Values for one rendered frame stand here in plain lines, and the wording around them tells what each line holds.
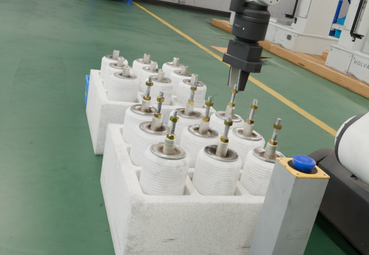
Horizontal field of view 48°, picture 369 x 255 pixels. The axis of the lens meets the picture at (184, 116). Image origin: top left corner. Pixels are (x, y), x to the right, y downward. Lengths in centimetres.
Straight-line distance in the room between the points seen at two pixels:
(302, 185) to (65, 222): 56
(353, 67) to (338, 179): 240
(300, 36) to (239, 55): 314
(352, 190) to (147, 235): 53
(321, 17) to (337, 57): 75
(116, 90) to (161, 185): 56
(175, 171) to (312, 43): 357
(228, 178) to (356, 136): 28
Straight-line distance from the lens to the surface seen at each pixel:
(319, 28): 430
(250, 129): 102
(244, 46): 105
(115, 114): 130
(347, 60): 355
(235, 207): 87
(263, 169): 90
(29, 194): 113
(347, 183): 113
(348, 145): 94
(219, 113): 113
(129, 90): 131
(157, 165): 80
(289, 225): 77
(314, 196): 76
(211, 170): 85
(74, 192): 114
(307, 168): 74
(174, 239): 86
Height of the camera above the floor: 59
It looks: 19 degrees down
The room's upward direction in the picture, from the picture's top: 11 degrees clockwise
